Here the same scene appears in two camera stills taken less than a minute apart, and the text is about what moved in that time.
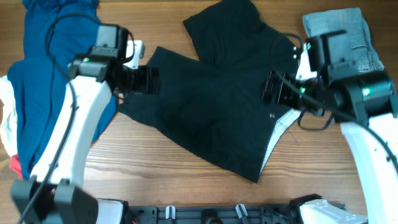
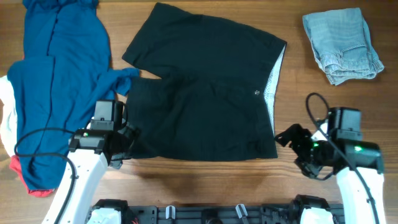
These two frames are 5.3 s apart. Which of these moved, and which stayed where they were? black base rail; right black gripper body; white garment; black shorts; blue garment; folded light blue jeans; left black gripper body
Moved: left black gripper body; right black gripper body; black shorts
Stayed: white garment; black base rail; blue garment; folded light blue jeans
